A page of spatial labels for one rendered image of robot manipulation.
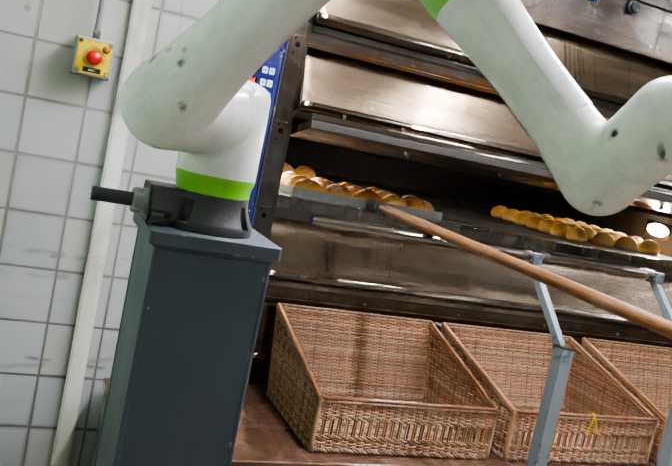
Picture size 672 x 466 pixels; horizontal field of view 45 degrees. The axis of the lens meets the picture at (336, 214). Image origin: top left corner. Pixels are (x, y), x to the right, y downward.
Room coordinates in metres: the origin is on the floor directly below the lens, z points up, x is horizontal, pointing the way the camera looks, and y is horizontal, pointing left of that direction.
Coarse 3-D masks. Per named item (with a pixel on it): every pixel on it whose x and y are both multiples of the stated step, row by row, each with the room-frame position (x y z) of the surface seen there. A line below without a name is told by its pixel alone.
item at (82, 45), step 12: (84, 36) 2.12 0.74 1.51; (84, 48) 2.11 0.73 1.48; (96, 48) 2.13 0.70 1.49; (72, 60) 2.11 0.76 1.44; (84, 60) 2.12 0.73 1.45; (108, 60) 2.14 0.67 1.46; (72, 72) 2.11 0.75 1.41; (84, 72) 2.12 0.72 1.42; (96, 72) 2.13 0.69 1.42; (108, 72) 2.14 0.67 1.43
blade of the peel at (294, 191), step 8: (280, 184) 2.60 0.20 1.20; (288, 192) 2.52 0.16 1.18; (296, 192) 2.49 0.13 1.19; (304, 192) 2.50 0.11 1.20; (312, 192) 2.52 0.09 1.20; (320, 192) 2.53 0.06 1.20; (328, 200) 2.54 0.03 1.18; (336, 200) 2.55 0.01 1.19; (344, 200) 2.56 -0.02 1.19; (352, 200) 2.57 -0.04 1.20; (360, 200) 2.58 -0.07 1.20; (400, 208) 2.65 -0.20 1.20; (408, 208) 2.66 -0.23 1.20; (416, 208) 2.67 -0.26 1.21; (416, 216) 2.67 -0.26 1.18; (424, 216) 2.68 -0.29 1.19; (432, 216) 2.70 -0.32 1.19; (440, 216) 2.71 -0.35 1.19
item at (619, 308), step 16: (384, 208) 2.48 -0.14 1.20; (416, 224) 2.28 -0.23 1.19; (432, 224) 2.22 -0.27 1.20; (448, 240) 2.12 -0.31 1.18; (464, 240) 2.05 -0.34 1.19; (496, 256) 1.91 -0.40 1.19; (512, 256) 1.88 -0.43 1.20; (528, 272) 1.79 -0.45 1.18; (544, 272) 1.75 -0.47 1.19; (560, 288) 1.69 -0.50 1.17; (576, 288) 1.64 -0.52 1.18; (592, 304) 1.60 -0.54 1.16; (608, 304) 1.55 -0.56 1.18; (624, 304) 1.52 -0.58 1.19; (640, 320) 1.47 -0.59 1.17; (656, 320) 1.44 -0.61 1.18
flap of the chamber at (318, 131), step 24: (312, 120) 2.30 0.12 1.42; (336, 144) 2.51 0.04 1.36; (360, 144) 2.46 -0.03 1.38; (384, 144) 2.41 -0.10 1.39; (408, 144) 2.42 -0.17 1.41; (456, 168) 2.68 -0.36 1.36; (480, 168) 2.62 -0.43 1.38; (504, 168) 2.56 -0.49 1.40; (528, 168) 2.59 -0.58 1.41; (648, 192) 2.80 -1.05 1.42
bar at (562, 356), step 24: (312, 216) 2.09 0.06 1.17; (408, 240) 2.19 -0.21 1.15; (432, 240) 2.22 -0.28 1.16; (576, 264) 2.42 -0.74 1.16; (600, 264) 2.45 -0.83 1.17; (552, 312) 2.25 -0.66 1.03; (552, 336) 2.21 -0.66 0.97; (552, 360) 2.17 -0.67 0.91; (552, 384) 2.15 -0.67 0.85; (552, 408) 2.15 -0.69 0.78; (552, 432) 2.16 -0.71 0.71; (528, 456) 2.18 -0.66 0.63
